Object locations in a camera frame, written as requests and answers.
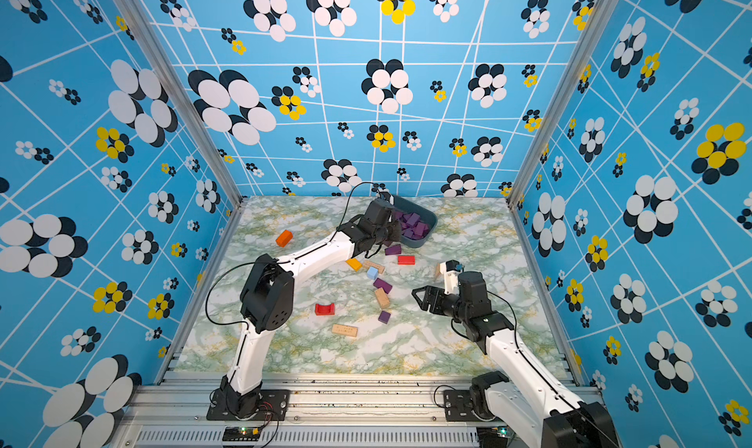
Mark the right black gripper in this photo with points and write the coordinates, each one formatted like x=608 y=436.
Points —
x=432 y=292

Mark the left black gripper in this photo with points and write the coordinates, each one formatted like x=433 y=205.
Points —
x=397 y=230

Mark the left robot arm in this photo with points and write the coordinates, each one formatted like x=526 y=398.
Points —
x=267 y=298

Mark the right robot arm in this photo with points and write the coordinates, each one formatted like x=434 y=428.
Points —
x=521 y=392

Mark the purple wedge near bin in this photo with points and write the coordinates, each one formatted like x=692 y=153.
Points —
x=394 y=250

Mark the dark teal storage bin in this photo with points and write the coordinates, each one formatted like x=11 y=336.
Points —
x=398 y=229

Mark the yellow long brick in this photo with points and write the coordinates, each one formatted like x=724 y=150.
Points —
x=355 y=264

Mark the engraved natural wood brick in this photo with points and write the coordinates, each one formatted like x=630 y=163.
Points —
x=369 y=264

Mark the red flat brick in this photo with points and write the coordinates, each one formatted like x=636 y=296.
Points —
x=406 y=260

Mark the natural wood square brick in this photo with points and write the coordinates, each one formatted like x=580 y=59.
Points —
x=382 y=298

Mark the small purple front cube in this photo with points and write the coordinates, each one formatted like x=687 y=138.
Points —
x=384 y=317

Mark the purple brick behind wood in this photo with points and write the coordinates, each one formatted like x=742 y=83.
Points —
x=381 y=284

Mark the orange brick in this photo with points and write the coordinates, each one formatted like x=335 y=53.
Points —
x=284 y=238

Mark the red arch brick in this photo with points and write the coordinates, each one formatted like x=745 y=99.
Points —
x=325 y=309

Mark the natural wood brick front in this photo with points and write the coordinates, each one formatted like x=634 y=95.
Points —
x=344 y=330

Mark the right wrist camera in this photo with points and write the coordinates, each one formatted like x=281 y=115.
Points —
x=450 y=271

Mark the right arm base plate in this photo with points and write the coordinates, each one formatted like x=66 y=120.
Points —
x=459 y=407

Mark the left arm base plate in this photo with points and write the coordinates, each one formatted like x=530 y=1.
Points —
x=258 y=405

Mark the aluminium front rail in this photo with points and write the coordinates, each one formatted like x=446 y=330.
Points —
x=322 y=411

